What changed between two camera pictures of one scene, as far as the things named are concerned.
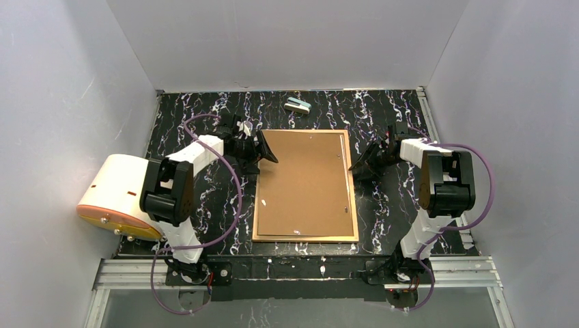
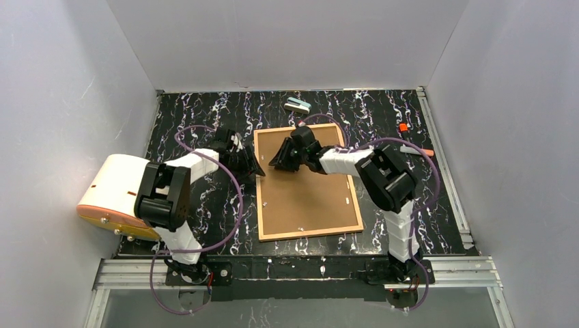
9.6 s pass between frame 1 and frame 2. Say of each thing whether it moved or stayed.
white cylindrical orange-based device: stayed
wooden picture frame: moved
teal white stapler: stayed
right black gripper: moved
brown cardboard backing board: stayed
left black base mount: stayed
